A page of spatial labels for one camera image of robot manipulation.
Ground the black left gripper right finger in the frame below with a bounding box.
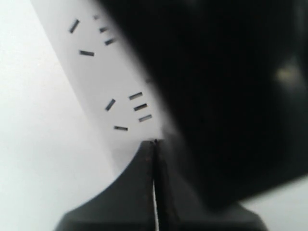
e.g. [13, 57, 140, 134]
[154, 140, 267, 231]

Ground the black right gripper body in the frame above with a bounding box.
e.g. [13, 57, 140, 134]
[101, 0, 308, 209]

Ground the white five-outlet power strip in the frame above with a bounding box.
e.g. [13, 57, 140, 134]
[32, 0, 162, 173]

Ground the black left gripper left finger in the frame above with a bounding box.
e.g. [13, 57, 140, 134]
[56, 141, 154, 231]

